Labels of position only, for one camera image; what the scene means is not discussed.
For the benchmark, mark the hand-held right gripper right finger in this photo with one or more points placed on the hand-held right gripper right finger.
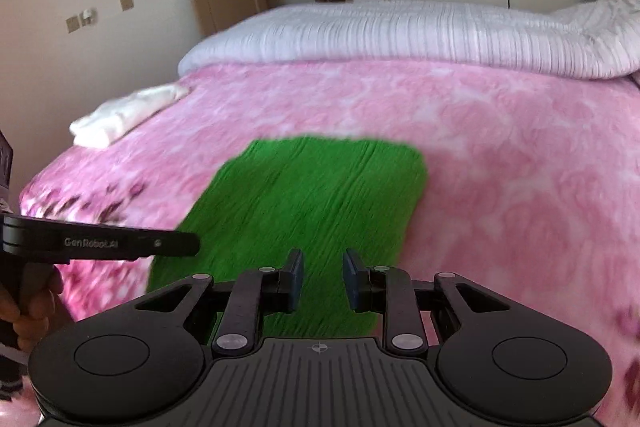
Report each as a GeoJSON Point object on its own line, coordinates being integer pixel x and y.
{"type": "Point", "coordinates": [352, 282]}

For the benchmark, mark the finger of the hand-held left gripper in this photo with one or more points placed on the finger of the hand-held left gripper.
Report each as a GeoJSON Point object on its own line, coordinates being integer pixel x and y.
{"type": "Point", "coordinates": [170, 244]}

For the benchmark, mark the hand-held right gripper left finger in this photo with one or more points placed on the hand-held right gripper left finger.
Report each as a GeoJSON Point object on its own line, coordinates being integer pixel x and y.
{"type": "Point", "coordinates": [296, 279]}

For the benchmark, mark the green knitted sweater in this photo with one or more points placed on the green knitted sweater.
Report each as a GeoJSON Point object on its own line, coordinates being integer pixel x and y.
{"type": "Point", "coordinates": [310, 197]}

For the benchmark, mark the person's left hand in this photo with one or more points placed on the person's left hand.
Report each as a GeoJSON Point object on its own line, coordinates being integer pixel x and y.
{"type": "Point", "coordinates": [37, 317]}

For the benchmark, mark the white folded garment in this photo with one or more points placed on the white folded garment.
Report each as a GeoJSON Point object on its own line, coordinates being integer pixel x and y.
{"type": "Point", "coordinates": [125, 112]}

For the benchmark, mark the pink floral blanket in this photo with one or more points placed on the pink floral blanket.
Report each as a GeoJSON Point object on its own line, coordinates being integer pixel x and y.
{"type": "Point", "coordinates": [500, 157]}

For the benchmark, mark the white striped duvet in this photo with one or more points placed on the white striped duvet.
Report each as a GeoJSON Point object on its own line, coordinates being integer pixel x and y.
{"type": "Point", "coordinates": [400, 32]}

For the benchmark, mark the gold wall switch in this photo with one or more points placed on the gold wall switch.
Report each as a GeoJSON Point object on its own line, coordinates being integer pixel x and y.
{"type": "Point", "coordinates": [73, 23]}
{"type": "Point", "coordinates": [127, 3]}

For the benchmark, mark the white wall plug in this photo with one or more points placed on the white wall plug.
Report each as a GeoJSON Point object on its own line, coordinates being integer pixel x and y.
{"type": "Point", "coordinates": [88, 15]}

